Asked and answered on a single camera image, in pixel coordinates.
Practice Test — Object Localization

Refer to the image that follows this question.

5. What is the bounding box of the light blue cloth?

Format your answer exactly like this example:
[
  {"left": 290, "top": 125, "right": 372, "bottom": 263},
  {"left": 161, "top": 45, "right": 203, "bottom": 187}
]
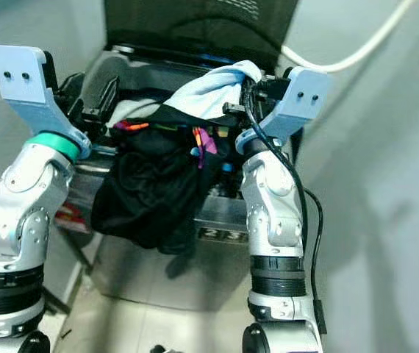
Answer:
[{"left": 165, "top": 60, "right": 262, "bottom": 121}]

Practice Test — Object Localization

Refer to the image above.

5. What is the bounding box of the dark printed garment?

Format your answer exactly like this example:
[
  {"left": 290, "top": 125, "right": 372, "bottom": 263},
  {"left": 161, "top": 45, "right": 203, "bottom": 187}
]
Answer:
[{"left": 90, "top": 103, "right": 223, "bottom": 256}]

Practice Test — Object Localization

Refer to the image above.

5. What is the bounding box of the dark washing machine lid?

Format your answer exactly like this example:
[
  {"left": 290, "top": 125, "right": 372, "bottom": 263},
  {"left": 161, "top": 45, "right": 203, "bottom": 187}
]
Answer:
[{"left": 102, "top": 0, "right": 301, "bottom": 64}]

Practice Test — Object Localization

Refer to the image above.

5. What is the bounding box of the steel top-load washing machine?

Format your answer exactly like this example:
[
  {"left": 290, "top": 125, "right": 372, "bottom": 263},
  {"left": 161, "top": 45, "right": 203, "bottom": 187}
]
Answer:
[{"left": 61, "top": 46, "right": 315, "bottom": 308}]

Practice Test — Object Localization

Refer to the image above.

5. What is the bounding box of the pale blue right wrist camera mount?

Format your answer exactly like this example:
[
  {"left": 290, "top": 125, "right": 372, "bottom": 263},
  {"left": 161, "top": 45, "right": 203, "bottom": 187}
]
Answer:
[{"left": 234, "top": 65, "right": 334, "bottom": 156}]

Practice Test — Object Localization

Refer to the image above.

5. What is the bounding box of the pale blue wrist camera mount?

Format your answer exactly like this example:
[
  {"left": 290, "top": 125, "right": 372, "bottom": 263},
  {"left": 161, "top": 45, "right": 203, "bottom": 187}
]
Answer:
[
  {"left": 234, "top": 65, "right": 334, "bottom": 156},
  {"left": 0, "top": 44, "right": 93, "bottom": 160}
]

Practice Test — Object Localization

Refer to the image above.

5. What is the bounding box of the pale blue left wrist camera mount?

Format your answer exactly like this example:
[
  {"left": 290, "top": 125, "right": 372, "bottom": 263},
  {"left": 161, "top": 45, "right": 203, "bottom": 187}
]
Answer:
[{"left": 0, "top": 44, "right": 93, "bottom": 160}]

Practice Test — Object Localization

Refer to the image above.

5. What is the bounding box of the white hose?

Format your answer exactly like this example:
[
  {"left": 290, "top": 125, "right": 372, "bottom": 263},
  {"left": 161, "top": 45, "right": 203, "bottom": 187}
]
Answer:
[{"left": 279, "top": 0, "right": 417, "bottom": 74}]

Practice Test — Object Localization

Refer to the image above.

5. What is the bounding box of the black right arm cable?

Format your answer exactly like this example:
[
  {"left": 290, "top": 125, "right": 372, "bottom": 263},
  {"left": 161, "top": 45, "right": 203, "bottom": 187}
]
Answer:
[{"left": 242, "top": 81, "right": 327, "bottom": 318}]

